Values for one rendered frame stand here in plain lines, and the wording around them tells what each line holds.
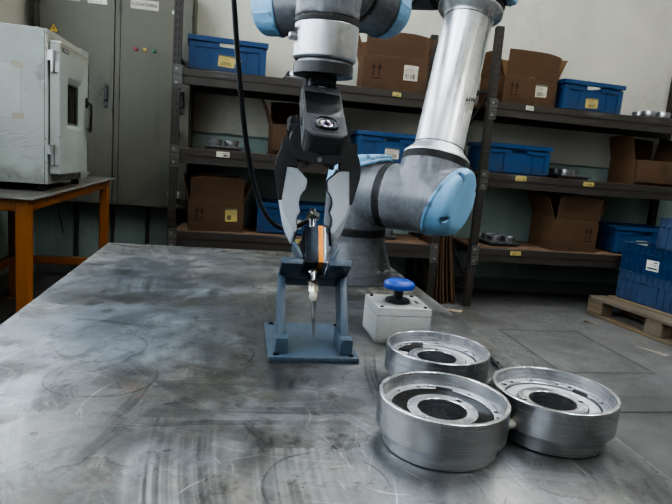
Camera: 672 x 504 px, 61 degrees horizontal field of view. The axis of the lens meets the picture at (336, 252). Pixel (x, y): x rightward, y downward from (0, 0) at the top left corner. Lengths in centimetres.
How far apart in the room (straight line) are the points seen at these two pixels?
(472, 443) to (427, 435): 3
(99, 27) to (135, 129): 69
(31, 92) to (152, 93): 173
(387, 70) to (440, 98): 313
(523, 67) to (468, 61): 345
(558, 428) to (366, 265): 59
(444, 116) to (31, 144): 197
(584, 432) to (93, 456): 37
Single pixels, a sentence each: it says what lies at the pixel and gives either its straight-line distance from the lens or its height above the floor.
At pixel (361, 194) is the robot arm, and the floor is 96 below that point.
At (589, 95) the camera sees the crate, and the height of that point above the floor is 162.
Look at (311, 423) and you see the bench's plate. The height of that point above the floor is 80.
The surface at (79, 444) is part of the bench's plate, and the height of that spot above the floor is 80.
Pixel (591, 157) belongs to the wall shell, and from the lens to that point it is 540.
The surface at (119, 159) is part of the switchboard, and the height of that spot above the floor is 88.
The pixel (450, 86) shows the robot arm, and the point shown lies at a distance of 102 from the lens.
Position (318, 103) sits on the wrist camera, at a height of 108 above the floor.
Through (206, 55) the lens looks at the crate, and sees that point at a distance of 402.
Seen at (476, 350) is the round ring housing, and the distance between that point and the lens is 63.
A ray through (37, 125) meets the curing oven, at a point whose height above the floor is 105.
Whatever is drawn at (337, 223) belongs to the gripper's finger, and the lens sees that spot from 68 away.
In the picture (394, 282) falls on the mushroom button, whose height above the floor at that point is 87.
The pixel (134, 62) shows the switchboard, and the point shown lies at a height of 154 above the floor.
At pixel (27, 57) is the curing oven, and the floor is 131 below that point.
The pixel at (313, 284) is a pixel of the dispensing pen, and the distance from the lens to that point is 66.
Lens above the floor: 102
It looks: 9 degrees down
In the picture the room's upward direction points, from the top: 5 degrees clockwise
